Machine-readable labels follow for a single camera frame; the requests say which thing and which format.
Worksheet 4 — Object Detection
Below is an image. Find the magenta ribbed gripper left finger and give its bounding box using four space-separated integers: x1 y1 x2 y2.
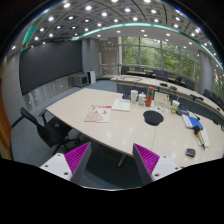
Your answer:
39 142 93 185

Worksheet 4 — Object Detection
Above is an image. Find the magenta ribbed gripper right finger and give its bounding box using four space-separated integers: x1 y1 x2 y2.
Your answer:
132 143 183 186

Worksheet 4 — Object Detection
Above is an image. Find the black office chair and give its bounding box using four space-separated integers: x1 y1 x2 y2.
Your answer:
20 107 81 153

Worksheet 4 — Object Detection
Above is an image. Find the red and white magazine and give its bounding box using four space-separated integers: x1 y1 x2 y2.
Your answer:
85 105 111 123

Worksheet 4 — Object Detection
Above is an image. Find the blue folder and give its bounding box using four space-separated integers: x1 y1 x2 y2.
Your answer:
182 115 203 129

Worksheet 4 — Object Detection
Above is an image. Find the white standing card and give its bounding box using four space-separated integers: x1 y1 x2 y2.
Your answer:
154 92 170 108

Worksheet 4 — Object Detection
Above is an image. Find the red thermos bottle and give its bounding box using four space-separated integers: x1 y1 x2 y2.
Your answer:
145 87 154 107

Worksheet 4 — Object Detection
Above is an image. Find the white lidded mug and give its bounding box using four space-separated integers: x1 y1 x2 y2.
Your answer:
138 92 146 105

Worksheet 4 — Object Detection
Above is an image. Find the green and white paper cup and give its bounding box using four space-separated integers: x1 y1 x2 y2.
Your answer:
171 100 180 113

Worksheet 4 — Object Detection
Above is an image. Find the long curved back table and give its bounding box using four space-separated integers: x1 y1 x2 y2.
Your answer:
112 75 224 119

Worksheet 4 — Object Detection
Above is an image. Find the grey cabinet box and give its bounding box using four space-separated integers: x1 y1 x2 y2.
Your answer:
73 74 89 88

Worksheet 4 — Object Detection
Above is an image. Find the white standing appliance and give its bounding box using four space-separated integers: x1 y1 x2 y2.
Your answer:
87 70 96 84

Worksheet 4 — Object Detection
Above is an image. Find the large dark wall screen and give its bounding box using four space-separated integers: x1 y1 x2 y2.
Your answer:
19 41 82 95

